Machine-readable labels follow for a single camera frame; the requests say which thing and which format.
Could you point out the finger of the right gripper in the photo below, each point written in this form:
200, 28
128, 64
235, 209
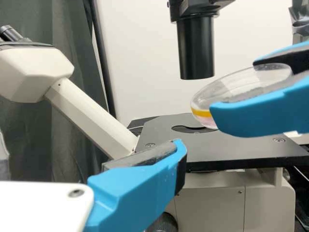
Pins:
294, 56
260, 116

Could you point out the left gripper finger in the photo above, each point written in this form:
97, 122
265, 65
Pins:
135, 188

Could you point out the cream microscope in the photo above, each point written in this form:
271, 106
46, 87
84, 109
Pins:
29, 72

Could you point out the petri dish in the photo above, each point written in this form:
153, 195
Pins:
229, 89

